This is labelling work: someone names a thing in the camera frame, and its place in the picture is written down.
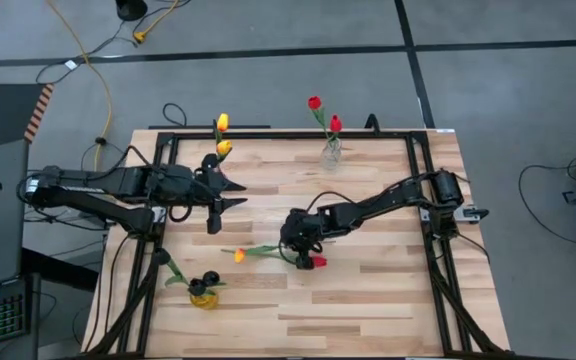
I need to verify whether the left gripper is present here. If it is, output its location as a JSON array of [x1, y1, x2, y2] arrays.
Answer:
[[187, 153, 248, 235]]

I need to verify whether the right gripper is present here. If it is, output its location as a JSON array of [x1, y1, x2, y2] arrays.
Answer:
[[280, 207, 327, 272]]

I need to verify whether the pile of artificial tulips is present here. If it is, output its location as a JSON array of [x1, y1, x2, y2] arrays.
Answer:
[[220, 248, 328, 269]]

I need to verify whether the amber glass vase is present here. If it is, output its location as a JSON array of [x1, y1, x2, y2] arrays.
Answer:
[[189, 289, 219, 311]]

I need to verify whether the clear glass vase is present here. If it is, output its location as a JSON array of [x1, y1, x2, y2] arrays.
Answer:
[[320, 136, 344, 172]]

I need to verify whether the black stand base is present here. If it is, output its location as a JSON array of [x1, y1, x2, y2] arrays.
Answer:
[[114, 0, 149, 22]]

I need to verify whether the hazard-striped black floor mat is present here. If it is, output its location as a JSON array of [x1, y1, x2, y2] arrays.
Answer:
[[0, 83, 55, 153]]

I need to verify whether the black aluminium table frame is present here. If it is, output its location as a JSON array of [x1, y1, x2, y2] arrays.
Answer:
[[85, 130, 507, 360]]

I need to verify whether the black cable loop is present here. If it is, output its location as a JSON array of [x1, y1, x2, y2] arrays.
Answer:
[[161, 102, 188, 129]]

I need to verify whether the yellow extension cable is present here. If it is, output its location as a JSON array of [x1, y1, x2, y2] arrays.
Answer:
[[45, 0, 114, 189]]

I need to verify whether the yellow plug cable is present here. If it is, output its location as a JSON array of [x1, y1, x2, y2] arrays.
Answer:
[[132, 0, 182, 44]]

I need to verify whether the black floor cable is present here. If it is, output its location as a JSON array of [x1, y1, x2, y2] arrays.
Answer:
[[516, 158, 576, 249]]

